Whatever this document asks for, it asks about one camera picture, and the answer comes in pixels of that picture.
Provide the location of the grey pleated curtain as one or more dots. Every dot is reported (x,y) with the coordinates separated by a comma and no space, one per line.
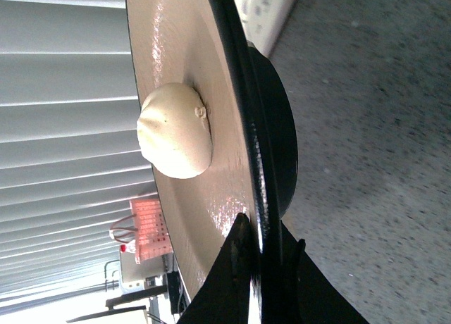
(70,162)

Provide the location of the white steamed bun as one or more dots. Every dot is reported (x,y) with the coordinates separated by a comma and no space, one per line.
(173,131)

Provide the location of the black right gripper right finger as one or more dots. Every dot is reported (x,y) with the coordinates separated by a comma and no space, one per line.
(310,296)

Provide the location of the cream rectangular serving tray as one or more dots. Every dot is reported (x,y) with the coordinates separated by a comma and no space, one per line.
(263,21)

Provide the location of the red plastic crate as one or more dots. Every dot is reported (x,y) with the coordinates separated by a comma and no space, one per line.
(144,232)

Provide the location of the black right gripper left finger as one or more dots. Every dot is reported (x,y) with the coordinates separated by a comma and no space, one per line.
(225,295)

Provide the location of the beige plate with black rim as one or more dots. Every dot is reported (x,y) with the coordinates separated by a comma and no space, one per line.
(253,170)

